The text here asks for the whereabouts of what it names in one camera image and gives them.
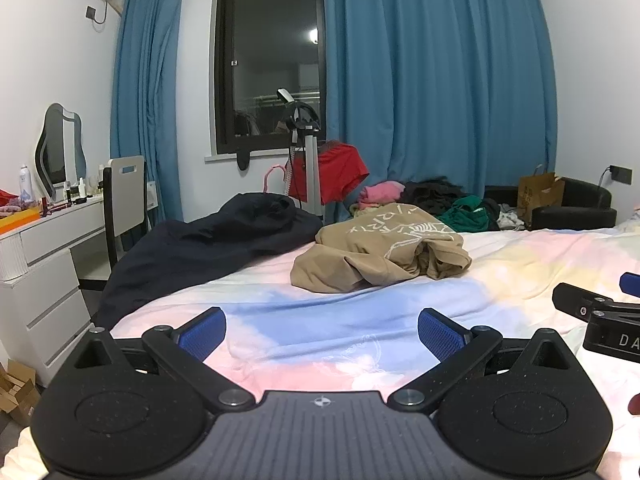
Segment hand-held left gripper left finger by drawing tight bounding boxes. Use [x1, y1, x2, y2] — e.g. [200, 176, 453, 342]
[75, 306, 257, 414]

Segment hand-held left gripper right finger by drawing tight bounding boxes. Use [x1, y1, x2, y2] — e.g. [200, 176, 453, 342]
[387, 307, 577, 416]

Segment tan printed shirt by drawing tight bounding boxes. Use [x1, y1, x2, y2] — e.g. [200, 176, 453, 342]
[290, 204, 472, 293]

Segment black clothes pile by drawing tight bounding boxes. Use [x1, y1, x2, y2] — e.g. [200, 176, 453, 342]
[400, 177, 501, 232]

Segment dark navy cloth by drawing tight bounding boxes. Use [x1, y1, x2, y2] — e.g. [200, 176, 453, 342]
[95, 192, 325, 331]

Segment black armchair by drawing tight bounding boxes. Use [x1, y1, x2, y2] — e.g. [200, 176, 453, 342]
[482, 176, 617, 232]

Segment white garment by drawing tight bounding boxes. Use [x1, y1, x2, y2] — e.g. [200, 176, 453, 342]
[497, 205, 526, 231]

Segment brown paper bag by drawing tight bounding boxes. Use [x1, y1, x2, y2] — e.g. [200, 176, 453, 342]
[516, 165, 566, 226]

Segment pastel bedsheet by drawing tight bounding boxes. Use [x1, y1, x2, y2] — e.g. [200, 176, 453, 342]
[20, 217, 640, 480]

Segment green garment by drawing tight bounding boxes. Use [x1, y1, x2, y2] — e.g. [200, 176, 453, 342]
[437, 195, 488, 233]

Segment pink garment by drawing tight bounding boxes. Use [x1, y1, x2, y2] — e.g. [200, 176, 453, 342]
[357, 181, 406, 207]

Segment white chair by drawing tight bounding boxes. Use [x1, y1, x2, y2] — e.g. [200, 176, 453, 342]
[80, 156, 149, 281]

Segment pink hanger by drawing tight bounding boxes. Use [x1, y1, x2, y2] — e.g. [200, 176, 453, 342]
[263, 164, 292, 193]

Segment white dresser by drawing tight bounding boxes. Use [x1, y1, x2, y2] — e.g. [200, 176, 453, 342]
[0, 195, 108, 388]

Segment red garment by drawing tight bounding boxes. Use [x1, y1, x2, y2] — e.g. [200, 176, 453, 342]
[288, 141, 370, 206]

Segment cardboard boxes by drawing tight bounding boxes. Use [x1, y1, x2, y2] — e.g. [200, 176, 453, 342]
[0, 360, 41, 426]

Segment garment steamer stand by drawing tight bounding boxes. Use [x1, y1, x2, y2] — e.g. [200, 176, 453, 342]
[276, 88, 323, 221]

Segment orange tray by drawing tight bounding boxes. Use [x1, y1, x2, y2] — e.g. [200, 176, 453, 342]
[0, 208, 41, 235]

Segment white spray bottle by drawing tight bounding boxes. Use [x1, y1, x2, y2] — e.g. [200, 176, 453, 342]
[19, 164, 34, 205]

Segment wavy vanity mirror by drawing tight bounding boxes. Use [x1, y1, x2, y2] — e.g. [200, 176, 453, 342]
[34, 103, 87, 201]

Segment wide blue curtain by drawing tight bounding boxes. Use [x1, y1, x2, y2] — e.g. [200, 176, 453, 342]
[320, 0, 558, 226]

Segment narrow blue curtain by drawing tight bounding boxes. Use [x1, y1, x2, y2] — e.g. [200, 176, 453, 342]
[110, 0, 188, 228]

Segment dark window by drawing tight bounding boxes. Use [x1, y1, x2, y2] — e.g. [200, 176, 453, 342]
[214, 0, 328, 156]

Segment wall outlet with cable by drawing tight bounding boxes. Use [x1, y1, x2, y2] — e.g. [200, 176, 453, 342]
[85, 0, 110, 25]

